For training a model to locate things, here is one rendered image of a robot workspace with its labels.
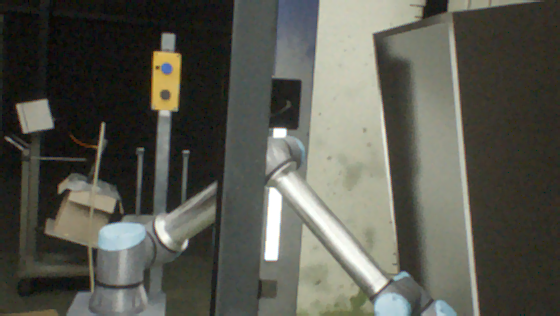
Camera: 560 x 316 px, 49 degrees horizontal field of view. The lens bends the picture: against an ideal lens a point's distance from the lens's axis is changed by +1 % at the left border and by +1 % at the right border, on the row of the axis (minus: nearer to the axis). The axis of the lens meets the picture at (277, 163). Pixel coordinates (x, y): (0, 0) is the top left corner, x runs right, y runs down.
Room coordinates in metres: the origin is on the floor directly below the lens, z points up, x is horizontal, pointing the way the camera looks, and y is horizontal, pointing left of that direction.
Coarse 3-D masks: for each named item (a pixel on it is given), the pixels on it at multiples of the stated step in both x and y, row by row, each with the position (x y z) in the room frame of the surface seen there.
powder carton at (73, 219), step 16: (80, 176) 4.31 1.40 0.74; (80, 192) 3.93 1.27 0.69; (96, 192) 3.97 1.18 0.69; (112, 192) 4.04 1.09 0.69; (64, 208) 3.93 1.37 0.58; (80, 208) 3.96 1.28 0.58; (96, 208) 3.93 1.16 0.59; (112, 208) 3.98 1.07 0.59; (64, 224) 3.93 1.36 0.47; (80, 224) 3.96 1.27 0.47; (96, 224) 3.99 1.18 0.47; (96, 240) 4.00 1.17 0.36
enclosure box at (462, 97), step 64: (384, 64) 2.26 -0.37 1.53; (448, 64) 2.32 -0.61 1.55; (512, 64) 1.71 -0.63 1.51; (384, 128) 2.24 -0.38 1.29; (448, 128) 2.32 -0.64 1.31; (512, 128) 1.71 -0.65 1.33; (448, 192) 2.33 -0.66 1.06; (512, 192) 1.72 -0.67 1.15; (448, 256) 2.33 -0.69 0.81; (512, 256) 1.72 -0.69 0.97
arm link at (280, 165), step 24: (288, 168) 1.75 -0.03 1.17; (288, 192) 1.73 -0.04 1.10; (312, 192) 1.74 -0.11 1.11; (312, 216) 1.70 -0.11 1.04; (336, 216) 1.72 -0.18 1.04; (336, 240) 1.67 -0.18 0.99; (360, 264) 1.64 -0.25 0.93; (360, 288) 1.65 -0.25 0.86; (384, 288) 1.61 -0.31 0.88; (408, 288) 1.68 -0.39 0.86; (384, 312) 1.59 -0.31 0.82; (408, 312) 1.59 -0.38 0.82
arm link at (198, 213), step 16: (288, 144) 1.86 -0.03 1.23; (208, 192) 2.00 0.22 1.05; (192, 208) 2.01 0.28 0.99; (208, 208) 1.99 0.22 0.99; (160, 224) 2.06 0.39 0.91; (176, 224) 2.04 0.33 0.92; (192, 224) 2.02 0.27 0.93; (208, 224) 2.04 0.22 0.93; (160, 240) 2.04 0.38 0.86; (176, 240) 2.06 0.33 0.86; (160, 256) 2.06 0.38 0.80; (176, 256) 2.17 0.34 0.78
